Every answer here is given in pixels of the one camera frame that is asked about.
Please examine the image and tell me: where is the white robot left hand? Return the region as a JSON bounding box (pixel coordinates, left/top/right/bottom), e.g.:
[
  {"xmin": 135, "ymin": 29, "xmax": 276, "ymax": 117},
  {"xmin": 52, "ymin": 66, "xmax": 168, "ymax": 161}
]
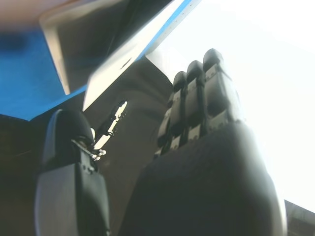
[{"xmin": 34, "ymin": 48, "xmax": 287, "ymax": 236}]

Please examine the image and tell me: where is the silver laptop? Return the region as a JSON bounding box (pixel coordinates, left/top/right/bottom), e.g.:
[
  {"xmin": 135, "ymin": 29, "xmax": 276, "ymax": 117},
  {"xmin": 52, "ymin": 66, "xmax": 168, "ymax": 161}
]
[{"xmin": 38, "ymin": 0, "xmax": 190, "ymax": 112}]

